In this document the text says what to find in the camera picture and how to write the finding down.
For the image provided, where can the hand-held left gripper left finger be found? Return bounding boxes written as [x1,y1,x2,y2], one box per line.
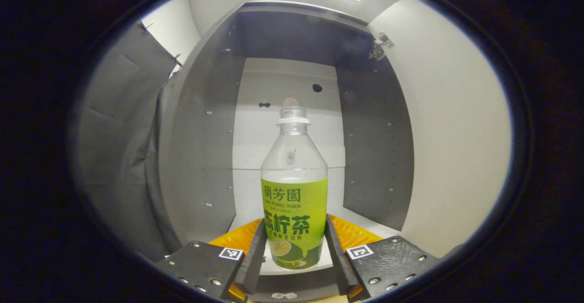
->
[153,219,268,302]

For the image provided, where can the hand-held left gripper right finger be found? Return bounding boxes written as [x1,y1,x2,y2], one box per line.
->
[325,214,442,300]

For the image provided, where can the green label plastic bottle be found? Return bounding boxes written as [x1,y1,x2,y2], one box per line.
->
[261,106,329,270]

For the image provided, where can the grey cabinet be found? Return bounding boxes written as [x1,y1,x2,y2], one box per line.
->
[157,1,416,302]

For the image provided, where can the white cabinet door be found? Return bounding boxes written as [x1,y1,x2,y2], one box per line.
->
[367,0,512,259]

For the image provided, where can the metal door hinge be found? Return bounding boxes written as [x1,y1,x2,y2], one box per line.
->
[369,31,394,61]

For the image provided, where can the black backdrop cloth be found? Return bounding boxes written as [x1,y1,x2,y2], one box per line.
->
[73,22,183,263]

